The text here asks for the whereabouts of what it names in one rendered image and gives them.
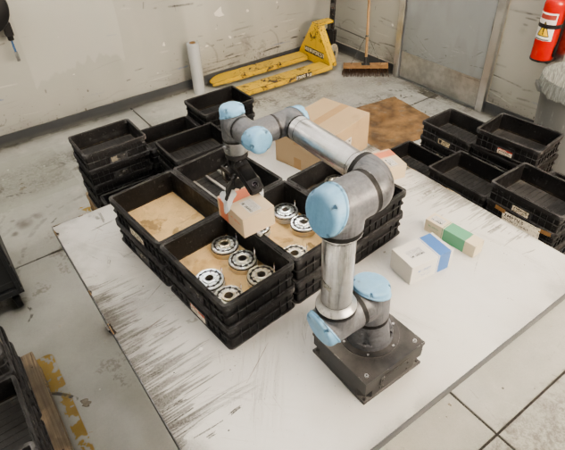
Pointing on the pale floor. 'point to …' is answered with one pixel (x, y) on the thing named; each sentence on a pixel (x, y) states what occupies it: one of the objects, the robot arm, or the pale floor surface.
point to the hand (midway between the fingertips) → (245, 206)
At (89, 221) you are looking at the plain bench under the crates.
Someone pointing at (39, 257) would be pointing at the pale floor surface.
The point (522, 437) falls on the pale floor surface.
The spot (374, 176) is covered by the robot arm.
